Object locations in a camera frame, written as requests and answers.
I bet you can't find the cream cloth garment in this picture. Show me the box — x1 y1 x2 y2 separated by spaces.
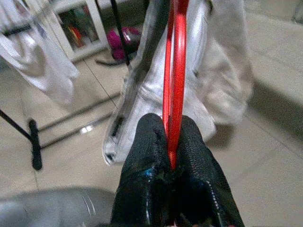
103 0 255 166

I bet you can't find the red plastic hanger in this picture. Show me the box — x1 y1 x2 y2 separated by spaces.
162 0 190 171

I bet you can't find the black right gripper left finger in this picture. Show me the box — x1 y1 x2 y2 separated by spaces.
110 113 173 227

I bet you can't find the chrome and black clothes rack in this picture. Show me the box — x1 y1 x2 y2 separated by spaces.
0 0 133 171

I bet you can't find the white hanging garment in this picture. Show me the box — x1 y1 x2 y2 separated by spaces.
0 0 80 106

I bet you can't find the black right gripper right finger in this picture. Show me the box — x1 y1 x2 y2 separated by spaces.
174 115 246 227

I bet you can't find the white shelf cabinet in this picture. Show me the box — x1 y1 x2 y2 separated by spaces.
47 0 111 62

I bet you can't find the magenta pink object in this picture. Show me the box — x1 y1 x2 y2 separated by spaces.
106 26 141 60

